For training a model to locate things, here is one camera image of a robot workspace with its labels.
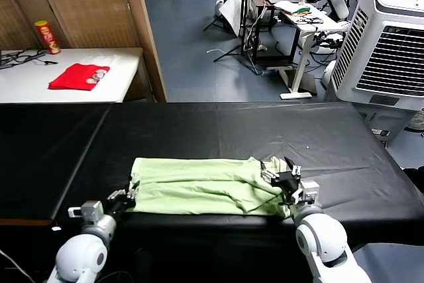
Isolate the black smooth table cover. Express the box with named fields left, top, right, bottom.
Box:
left=0, top=103, right=112, bottom=226

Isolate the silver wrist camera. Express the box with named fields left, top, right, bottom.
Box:
left=295, top=180, right=321, bottom=207
left=68, top=200, right=104, bottom=223

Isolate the wooden folding screen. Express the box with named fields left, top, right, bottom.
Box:
left=0, top=0, right=168, bottom=103

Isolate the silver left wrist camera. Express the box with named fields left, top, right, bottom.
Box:
left=68, top=200, right=104, bottom=223

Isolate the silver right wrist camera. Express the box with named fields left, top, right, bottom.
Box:
left=295, top=180, right=321, bottom=207

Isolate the white air cooler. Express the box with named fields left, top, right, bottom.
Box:
left=326, top=0, right=424, bottom=111

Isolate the light green t-shirt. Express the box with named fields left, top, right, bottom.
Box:
left=127, top=156, right=301, bottom=219

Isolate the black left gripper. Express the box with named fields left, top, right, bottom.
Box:
left=105, top=186, right=140, bottom=220

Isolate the black cable bundle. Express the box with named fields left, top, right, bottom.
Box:
left=0, top=49, right=60, bottom=71

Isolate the white reflector board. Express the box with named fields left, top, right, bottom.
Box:
left=220, top=0, right=242, bottom=37

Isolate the black tripod stand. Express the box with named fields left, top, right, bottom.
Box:
left=203, top=0, right=258, bottom=65

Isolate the grey shoe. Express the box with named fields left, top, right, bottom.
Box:
left=406, top=109, right=424, bottom=133

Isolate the red folded shirt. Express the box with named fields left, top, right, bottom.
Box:
left=48, top=63, right=111, bottom=92

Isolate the white side table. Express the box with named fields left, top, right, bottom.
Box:
left=0, top=47, right=144, bottom=104

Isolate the black wrinkled table cover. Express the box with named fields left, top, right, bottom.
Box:
left=52, top=102, right=424, bottom=231

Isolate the white standing desk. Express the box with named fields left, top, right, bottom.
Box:
left=274, top=1, right=346, bottom=100

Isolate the red chips can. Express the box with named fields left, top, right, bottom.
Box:
left=34, top=19, right=62, bottom=55

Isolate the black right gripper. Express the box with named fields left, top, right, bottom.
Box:
left=259, top=156, right=305, bottom=205

